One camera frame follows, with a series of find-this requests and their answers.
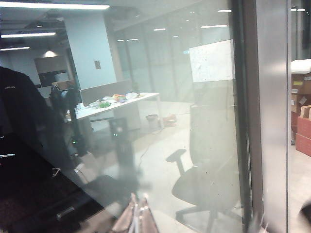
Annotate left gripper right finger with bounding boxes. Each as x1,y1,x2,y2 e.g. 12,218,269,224
249,210,271,233

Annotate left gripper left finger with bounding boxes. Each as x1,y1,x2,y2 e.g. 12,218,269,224
111,193,159,233

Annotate dark office chair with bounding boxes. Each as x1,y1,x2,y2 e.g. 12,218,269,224
166,104,244,231

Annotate red cardboard box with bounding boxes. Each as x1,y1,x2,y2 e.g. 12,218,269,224
294,116,311,157

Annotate brown cardboard box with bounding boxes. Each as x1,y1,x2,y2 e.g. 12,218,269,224
291,72,311,117

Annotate large glass pane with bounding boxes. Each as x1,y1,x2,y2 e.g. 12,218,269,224
0,0,246,233

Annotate white whiteboard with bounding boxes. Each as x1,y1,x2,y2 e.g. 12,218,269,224
189,39,236,83

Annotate grey metal frame post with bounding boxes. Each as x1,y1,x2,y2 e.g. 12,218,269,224
239,0,291,233

